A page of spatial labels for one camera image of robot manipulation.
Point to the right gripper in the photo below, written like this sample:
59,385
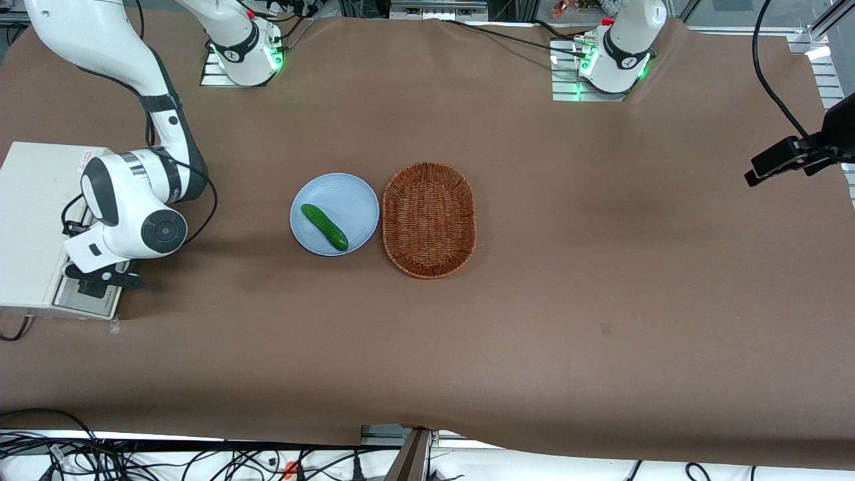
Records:
87,290

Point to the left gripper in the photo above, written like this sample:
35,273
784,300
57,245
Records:
833,137

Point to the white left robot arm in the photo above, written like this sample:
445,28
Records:
621,47

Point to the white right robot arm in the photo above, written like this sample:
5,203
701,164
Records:
100,40

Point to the oven door with dark window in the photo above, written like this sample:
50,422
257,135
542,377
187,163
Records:
93,304

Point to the white toaster oven body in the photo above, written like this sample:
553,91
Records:
33,234

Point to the green cucumber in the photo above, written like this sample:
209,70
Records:
324,227

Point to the light blue round plate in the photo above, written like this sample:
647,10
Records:
344,200

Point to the brown tablecloth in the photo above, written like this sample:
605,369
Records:
534,334

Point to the brown wicker oval basket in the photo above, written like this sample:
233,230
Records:
429,220

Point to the aluminium profile under table edge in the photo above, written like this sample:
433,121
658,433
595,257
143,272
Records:
411,454

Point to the grey metal box behind table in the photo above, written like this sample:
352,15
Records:
437,8

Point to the aluminium frame rail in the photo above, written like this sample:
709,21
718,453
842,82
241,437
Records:
827,80

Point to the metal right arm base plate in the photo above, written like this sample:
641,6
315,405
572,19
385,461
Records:
208,75

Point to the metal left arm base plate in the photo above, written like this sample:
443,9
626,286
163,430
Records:
564,83

